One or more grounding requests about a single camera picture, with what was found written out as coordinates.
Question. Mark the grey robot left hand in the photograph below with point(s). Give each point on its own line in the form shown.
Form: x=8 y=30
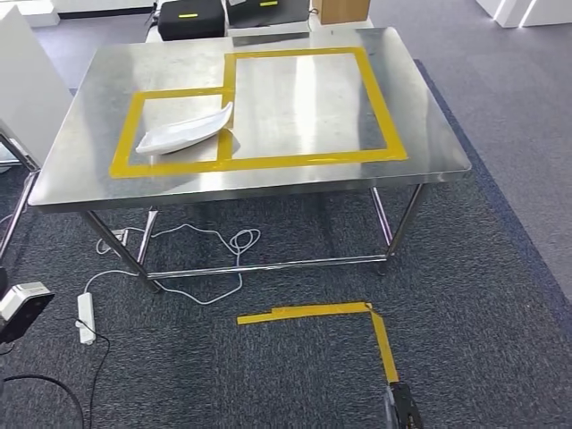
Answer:
x=404 y=411

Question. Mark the white plinths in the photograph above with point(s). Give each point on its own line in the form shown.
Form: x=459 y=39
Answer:
x=514 y=12

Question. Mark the white desk steel legs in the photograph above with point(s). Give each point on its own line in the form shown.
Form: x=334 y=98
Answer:
x=26 y=89

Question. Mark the white power strip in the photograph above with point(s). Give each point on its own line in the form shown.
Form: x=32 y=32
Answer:
x=86 y=317

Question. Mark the brown cardboard box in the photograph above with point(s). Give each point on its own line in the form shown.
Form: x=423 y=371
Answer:
x=342 y=10

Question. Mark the floor socket plate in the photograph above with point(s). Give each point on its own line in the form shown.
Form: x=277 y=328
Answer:
x=120 y=235

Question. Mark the silver laptop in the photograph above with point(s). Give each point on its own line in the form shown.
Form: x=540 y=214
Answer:
x=268 y=15

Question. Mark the black carry case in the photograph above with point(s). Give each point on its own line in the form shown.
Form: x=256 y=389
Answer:
x=192 y=26

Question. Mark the stainless steel workbench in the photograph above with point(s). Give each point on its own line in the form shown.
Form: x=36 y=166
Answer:
x=303 y=106

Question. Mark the white curved plastic part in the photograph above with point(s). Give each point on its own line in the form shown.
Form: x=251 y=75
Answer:
x=179 y=133

